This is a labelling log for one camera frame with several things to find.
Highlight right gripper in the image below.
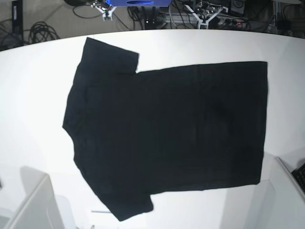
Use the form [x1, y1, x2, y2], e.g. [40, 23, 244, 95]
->
[91, 0, 116, 21]

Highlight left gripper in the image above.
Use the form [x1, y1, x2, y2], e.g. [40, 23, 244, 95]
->
[184, 1, 228, 29]

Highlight black T-shirt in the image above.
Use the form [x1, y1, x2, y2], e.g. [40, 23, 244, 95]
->
[63, 38, 268, 221]

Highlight blue box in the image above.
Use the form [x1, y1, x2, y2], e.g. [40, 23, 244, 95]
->
[106, 0, 172, 7]

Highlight black tower case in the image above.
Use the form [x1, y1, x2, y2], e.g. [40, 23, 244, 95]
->
[11, 0, 24, 42]

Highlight black keyboard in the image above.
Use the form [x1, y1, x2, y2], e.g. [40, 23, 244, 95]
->
[292, 164, 305, 191]

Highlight white right partition panel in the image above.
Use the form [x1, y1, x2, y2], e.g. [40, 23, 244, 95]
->
[266, 157, 305, 229]

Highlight white partition panel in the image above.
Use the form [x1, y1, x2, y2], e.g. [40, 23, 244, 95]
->
[266, 157, 305, 229]
[0, 165, 77, 229]

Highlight white left partition panel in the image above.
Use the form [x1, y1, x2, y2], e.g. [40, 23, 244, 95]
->
[0, 165, 77, 229]

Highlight coiled black cable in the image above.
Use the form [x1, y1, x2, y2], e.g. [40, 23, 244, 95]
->
[28, 21, 60, 43]

